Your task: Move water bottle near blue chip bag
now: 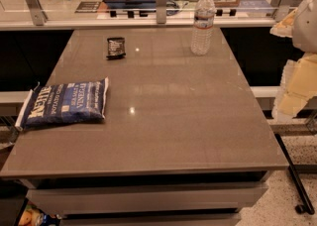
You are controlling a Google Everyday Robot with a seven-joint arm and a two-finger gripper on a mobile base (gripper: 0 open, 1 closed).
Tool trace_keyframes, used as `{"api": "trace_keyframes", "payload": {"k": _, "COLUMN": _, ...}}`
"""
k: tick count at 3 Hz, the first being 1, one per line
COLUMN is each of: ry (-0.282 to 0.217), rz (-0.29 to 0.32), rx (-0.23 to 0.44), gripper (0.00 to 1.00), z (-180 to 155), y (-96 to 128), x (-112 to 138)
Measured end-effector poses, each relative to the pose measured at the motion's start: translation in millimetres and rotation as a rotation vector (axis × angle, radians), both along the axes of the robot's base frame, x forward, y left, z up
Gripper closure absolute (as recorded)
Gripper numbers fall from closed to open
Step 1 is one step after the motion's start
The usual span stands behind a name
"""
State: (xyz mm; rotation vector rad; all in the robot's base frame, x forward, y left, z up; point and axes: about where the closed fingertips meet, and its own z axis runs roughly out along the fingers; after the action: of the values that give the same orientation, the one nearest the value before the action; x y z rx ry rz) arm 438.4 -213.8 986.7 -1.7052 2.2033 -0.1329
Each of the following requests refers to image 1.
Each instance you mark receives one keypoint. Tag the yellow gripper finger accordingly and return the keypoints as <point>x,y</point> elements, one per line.
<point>298,85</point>
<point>284,28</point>

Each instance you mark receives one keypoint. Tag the clear plastic water bottle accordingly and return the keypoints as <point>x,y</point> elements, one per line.
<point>202,27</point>

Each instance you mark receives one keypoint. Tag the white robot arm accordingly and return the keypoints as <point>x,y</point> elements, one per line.
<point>304,34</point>

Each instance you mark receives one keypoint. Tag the blue Kettle chip bag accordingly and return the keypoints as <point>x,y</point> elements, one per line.
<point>66,103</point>

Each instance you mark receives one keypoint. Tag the black floor bar with wheel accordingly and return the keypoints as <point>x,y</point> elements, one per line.
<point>295,170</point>

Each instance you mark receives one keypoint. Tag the grey lower drawer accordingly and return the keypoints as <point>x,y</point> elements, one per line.
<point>224,219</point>

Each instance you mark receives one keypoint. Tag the grey drawer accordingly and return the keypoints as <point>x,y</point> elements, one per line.
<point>148,198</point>
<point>224,219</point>

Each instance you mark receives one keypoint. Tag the grey upper drawer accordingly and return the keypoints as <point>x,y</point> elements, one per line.
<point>148,198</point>

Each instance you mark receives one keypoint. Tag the colourful snack box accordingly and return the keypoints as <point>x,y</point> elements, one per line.
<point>33,216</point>

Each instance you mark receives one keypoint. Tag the left metal glass post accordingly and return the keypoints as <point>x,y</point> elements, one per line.
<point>37,12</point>

